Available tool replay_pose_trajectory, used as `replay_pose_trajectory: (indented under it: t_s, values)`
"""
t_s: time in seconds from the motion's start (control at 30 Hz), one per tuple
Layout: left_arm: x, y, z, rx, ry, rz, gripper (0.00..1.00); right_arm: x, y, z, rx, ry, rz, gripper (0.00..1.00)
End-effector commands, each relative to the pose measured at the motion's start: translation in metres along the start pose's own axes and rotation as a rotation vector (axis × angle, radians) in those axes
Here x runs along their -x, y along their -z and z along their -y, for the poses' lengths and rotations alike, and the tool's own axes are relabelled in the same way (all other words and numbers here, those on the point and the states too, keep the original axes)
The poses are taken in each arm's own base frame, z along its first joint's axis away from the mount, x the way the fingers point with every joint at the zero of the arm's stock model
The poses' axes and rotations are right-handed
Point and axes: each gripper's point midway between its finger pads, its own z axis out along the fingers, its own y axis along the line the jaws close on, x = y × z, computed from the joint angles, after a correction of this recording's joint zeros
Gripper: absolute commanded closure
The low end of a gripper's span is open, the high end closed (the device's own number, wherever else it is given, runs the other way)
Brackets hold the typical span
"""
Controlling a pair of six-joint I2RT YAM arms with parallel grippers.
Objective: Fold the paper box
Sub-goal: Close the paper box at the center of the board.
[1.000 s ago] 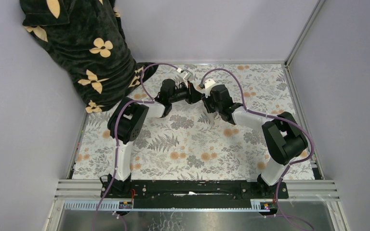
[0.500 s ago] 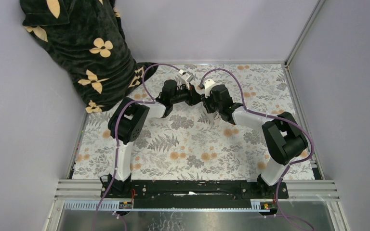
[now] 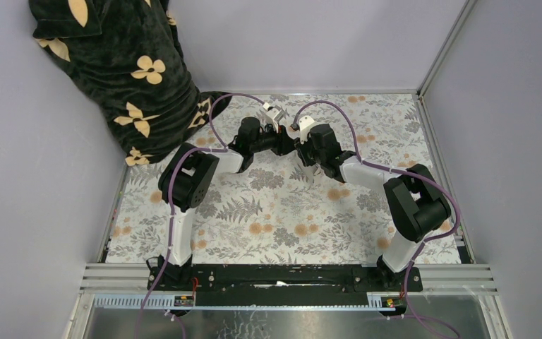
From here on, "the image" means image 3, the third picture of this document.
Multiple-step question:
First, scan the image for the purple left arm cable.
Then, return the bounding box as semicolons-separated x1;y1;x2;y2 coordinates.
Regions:
140;93;286;310

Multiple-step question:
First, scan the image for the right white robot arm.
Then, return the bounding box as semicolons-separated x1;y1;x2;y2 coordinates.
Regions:
292;116;452;291

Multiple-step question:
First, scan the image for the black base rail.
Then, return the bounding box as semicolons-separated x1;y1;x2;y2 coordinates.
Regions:
147;264;423;292

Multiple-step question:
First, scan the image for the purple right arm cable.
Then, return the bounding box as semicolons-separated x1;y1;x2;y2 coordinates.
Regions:
291;100;463;324

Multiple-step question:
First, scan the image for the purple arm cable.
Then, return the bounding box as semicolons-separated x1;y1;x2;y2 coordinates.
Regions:
291;100;463;324
140;93;286;310

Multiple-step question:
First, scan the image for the black floral plush blanket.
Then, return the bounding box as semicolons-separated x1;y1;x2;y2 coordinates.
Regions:
29;0;231;166

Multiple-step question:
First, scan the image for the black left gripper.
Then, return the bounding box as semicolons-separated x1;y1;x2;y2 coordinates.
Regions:
248;120;294;155

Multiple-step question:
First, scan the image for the white cardboard paper box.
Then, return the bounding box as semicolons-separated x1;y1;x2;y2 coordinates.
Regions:
282;133;307;162

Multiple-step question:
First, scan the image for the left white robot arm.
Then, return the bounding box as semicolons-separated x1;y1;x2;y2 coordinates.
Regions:
158;117;295;290

